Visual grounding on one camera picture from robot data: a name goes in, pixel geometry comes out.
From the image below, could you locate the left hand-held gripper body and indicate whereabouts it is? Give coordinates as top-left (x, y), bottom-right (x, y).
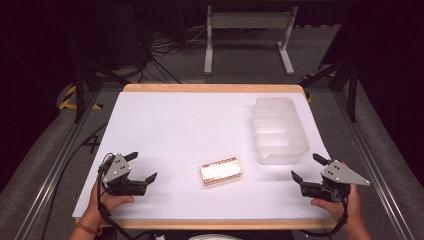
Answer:
top-left (99, 153), bottom-right (148, 197)

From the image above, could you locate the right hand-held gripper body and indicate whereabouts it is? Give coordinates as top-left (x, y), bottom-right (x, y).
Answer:
top-left (300, 159), bottom-right (371, 203)

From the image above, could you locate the clear plastic container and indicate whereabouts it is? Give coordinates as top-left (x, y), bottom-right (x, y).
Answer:
top-left (250, 96), bottom-right (311, 166)

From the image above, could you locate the white snack packet golden edge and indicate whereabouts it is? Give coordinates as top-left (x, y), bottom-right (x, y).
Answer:
top-left (199, 156), bottom-right (243, 187)

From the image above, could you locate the person's right hand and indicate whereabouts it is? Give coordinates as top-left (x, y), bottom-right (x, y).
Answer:
top-left (310, 184), bottom-right (363, 232)

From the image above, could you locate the person's left hand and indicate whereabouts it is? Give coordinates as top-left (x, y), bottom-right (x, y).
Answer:
top-left (79, 183), bottom-right (135, 225)

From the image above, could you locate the white table cover sheet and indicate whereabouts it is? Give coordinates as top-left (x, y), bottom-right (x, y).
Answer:
top-left (72, 91), bottom-right (335, 222)

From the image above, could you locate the black metal stand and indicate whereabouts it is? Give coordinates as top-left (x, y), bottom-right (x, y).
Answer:
top-left (73, 61), bottom-right (132, 124)
top-left (299, 60), bottom-right (360, 124)

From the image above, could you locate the yellow black hazard tape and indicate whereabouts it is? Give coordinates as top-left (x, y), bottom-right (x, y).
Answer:
top-left (58, 85), bottom-right (104, 111)

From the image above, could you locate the white metal stand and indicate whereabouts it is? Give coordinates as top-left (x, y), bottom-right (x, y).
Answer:
top-left (203, 4), bottom-right (299, 76)

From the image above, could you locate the aluminium floor rail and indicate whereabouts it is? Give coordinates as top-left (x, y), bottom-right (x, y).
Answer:
top-left (12, 89), bottom-right (103, 240)
top-left (332, 90), bottom-right (416, 240)

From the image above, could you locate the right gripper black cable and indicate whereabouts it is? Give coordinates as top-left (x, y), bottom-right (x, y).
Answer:
top-left (300, 191), bottom-right (350, 238)

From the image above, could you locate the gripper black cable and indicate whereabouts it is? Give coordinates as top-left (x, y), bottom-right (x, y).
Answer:
top-left (300, 191), bottom-right (350, 238)
top-left (96, 153), bottom-right (153, 240)

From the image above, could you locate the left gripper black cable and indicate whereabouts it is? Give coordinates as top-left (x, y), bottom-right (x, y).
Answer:
top-left (96, 153), bottom-right (153, 240)

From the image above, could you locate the orange wrist bracelet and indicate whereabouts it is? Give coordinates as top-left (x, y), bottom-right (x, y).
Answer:
top-left (75, 221), bottom-right (103, 237)

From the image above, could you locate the tangle of floor cables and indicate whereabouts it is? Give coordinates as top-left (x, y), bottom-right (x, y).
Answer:
top-left (131, 24), bottom-right (208, 85)

